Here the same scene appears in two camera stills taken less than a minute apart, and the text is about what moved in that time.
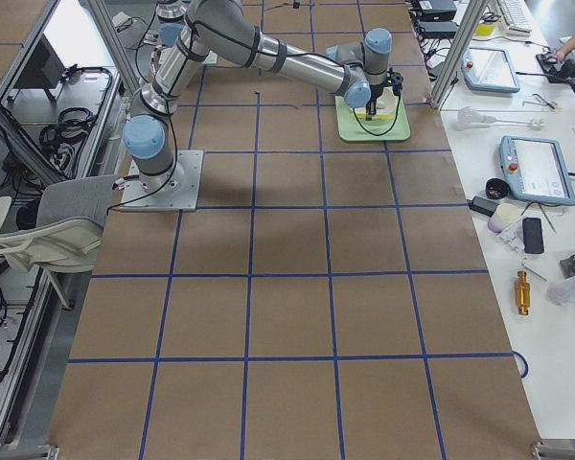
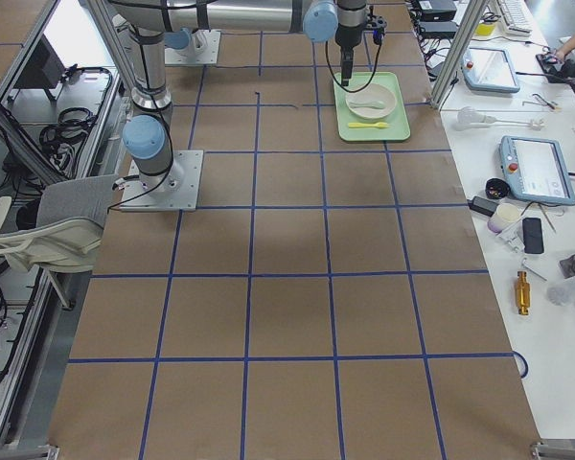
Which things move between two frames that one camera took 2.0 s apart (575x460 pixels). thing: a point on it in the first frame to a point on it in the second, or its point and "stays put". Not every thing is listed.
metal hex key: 533,271 stays put
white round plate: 386,102 stays put
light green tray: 353,129 stays put
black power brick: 483,205 stays put
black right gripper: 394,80 to 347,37
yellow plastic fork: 377,116 to 380,125
